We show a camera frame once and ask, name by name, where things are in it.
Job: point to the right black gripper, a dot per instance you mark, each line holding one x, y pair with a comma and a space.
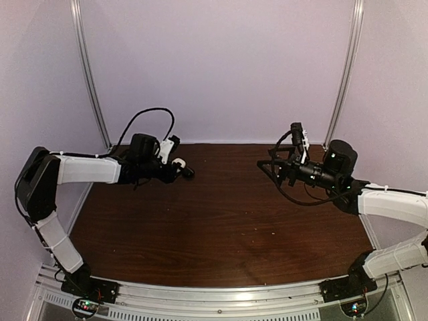
289, 167

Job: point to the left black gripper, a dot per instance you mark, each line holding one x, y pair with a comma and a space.
169, 176

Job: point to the white earbud charging case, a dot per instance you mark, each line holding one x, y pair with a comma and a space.
180, 162

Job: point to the black earbud charging case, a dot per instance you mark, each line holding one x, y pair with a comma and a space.
188, 173

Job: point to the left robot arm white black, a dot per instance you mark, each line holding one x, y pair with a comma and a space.
36, 188

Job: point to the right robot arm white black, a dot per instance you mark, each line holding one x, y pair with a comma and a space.
334, 174

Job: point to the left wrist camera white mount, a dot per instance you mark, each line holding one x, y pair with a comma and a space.
167, 146

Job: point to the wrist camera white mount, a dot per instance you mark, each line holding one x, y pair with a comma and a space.
167, 146
300, 141

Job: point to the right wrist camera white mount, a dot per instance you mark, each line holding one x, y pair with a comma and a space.
300, 141

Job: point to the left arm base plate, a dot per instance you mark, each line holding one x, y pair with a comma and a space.
95, 289

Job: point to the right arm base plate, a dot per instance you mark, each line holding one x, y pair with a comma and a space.
346, 287

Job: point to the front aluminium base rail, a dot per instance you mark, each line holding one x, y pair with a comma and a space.
300, 301

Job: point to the right aluminium frame post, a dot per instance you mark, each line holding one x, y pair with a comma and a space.
351, 53

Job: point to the aluminium frame post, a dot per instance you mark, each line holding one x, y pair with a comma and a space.
77, 19
351, 53

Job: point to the left aluminium frame post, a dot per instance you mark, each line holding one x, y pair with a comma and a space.
77, 19

